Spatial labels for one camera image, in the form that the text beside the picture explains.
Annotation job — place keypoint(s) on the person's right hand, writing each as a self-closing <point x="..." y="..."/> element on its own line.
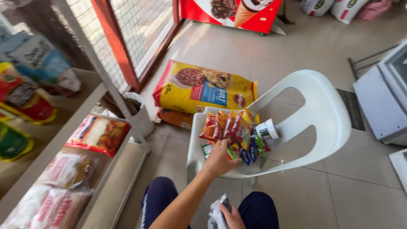
<point x="234" y="218"/>

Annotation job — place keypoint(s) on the person's left hand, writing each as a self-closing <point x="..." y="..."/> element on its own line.
<point x="217" y="160"/>

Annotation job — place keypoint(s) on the grey white plastic bag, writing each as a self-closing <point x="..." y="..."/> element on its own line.
<point x="216" y="216"/>

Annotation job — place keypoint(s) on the person's dark blue shorts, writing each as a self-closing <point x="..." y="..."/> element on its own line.
<point x="257" y="210"/>

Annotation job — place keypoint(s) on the pile of colourful snack packets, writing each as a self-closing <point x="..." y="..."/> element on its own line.
<point x="233" y="130"/>

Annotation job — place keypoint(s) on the orange pet food sack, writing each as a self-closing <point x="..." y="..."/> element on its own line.
<point x="176" y="117"/>

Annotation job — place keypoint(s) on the yellow dog food sack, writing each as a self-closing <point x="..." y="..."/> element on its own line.
<point x="206" y="89"/>

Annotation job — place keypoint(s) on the white plastic chair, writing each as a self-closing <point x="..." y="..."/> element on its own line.
<point x="313" y="111"/>

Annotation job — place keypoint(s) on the dark floor mat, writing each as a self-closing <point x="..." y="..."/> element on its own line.
<point x="351" y="109"/>

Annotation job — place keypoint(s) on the red ice cream freezer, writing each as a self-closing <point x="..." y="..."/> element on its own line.
<point x="235" y="12"/>

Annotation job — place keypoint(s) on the white flat panel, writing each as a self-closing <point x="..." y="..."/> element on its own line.
<point x="400" y="168"/>

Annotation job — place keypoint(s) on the grey shelf rack with goods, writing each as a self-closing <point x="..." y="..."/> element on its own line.
<point x="47" y="127"/>

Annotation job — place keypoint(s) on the white chest freezer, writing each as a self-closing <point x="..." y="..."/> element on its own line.
<point x="384" y="101"/>

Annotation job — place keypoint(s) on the grey metal stand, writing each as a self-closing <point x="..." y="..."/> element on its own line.
<point x="365" y="62"/>

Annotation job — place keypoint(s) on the white printed sack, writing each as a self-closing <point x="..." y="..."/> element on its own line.
<point x="348" y="9"/>
<point x="315" y="6"/>

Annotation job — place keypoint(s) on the pink bag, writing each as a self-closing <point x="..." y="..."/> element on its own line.
<point x="373" y="9"/>

